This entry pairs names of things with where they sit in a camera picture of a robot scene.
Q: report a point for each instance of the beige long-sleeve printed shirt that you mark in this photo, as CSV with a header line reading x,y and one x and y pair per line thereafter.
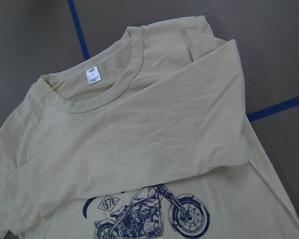
x,y
149,139

